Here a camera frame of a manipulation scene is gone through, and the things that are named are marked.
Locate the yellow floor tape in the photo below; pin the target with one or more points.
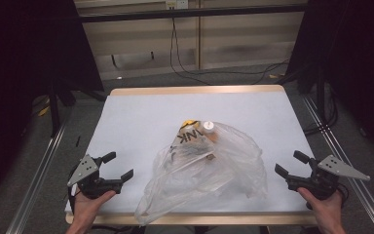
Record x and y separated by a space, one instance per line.
44 111

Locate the black curtain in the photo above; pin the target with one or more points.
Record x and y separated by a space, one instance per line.
19 65
354 65

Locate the metal floor rail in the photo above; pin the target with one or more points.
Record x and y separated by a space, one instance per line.
354 175
35 182

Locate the clear plastic bag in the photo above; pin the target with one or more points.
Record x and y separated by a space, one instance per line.
207 182

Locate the person's left hand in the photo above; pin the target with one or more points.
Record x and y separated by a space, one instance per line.
87 209

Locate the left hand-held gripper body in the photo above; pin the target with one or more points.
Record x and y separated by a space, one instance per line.
86 169

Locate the black horizontal bar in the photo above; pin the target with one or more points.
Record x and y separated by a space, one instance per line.
191 13

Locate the wooden table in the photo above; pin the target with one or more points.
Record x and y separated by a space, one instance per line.
194 89

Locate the black metal stand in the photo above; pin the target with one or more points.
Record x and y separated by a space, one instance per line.
320 94
54 110

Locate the wall power outlet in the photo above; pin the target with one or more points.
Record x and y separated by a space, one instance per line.
177 4

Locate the orange juice bottle white cap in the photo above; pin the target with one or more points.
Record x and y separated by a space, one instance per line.
191 148
209 127

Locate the white table mat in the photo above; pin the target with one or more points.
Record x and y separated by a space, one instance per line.
142 110

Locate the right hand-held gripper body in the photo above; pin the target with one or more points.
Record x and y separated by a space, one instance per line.
321 185

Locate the person's right hand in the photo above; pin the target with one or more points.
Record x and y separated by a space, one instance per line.
328 211

